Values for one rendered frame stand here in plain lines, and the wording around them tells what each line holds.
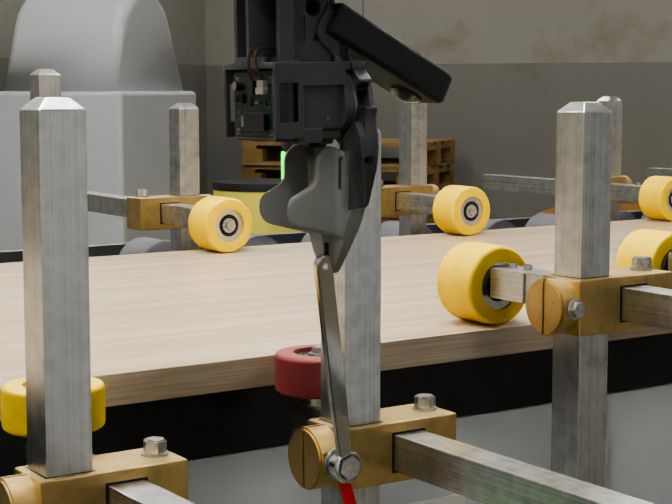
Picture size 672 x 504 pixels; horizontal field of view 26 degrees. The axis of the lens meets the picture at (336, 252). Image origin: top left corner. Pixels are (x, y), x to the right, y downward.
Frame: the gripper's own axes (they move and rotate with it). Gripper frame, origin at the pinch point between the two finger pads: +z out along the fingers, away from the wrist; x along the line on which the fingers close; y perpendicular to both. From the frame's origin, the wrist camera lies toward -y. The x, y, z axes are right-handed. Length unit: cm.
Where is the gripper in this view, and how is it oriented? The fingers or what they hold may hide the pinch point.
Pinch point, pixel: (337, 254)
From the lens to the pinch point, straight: 105.5
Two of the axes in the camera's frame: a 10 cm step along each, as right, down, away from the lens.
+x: 5.5, 0.9, -8.3
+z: 0.2, 9.9, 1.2
